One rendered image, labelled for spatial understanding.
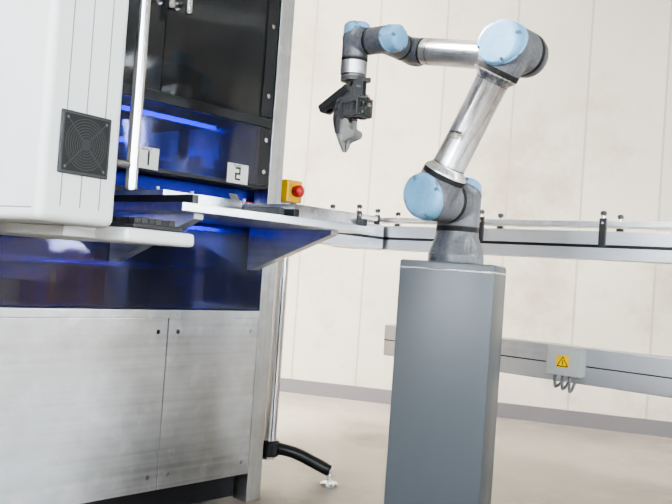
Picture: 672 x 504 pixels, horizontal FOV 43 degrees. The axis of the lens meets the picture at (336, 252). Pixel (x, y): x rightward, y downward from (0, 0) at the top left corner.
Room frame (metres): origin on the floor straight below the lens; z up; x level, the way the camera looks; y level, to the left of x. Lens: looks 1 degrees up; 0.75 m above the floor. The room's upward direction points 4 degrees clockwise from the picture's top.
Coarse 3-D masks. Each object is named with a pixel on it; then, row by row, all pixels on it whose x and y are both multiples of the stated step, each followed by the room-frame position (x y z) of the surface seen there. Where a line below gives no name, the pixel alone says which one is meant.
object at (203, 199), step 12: (120, 192) 2.21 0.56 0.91; (132, 192) 2.17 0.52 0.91; (144, 192) 2.14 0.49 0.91; (156, 192) 2.11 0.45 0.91; (168, 192) 2.10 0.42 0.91; (180, 192) 2.13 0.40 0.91; (204, 204) 2.19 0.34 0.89; (216, 204) 2.22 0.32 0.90; (228, 204) 2.25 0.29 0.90; (240, 204) 2.28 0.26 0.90
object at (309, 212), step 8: (288, 208) 2.28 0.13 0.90; (296, 208) 2.28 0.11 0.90; (304, 208) 2.30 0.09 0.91; (312, 208) 2.32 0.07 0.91; (320, 208) 2.35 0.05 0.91; (304, 216) 2.30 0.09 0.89; (312, 216) 2.33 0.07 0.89; (320, 216) 2.35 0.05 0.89; (328, 216) 2.37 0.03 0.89; (336, 216) 2.40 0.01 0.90; (344, 216) 2.42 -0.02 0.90; (352, 216) 2.45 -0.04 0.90
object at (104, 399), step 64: (0, 320) 2.07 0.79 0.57; (64, 320) 2.20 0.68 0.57; (128, 320) 2.35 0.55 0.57; (192, 320) 2.51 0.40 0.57; (256, 320) 2.71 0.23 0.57; (0, 384) 2.08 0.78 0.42; (64, 384) 2.21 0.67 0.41; (128, 384) 2.36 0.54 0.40; (192, 384) 2.53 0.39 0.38; (0, 448) 2.09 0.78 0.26; (64, 448) 2.22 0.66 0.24; (128, 448) 2.37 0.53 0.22; (192, 448) 2.54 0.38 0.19
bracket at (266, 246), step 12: (252, 228) 2.65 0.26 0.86; (264, 228) 2.62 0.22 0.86; (252, 240) 2.65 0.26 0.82; (264, 240) 2.62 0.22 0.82; (276, 240) 2.58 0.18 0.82; (288, 240) 2.55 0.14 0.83; (300, 240) 2.52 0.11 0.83; (312, 240) 2.49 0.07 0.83; (324, 240) 2.49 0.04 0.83; (252, 252) 2.65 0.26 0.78; (264, 252) 2.61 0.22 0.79; (276, 252) 2.58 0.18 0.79; (288, 252) 2.55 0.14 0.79; (252, 264) 2.65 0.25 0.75; (264, 264) 2.62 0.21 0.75
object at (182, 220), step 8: (120, 216) 2.26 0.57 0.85; (128, 216) 2.24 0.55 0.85; (136, 216) 2.21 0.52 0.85; (144, 216) 2.19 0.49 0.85; (152, 216) 2.17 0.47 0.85; (160, 216) 2.15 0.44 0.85; (168, 216) 2.13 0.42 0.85; (176, 216) 2.11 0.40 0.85; (184, 216) 2.09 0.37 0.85; (192, 216) 2.07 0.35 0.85; (200, 216) 2.08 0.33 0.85; (176, 224) 2.11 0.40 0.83; (184, 224) 2.09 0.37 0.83; (192, 224) 2.11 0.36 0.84; (112, 248) 2.28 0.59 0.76; (120, 248) 2.25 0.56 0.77; (128, 248) 2.23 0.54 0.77; (136, 248) 2.21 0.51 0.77; (144, 248) 2.22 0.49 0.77; (112, 256) 2.28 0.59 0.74; (120, 256) 2.25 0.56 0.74; (128, 256) 2.26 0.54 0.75
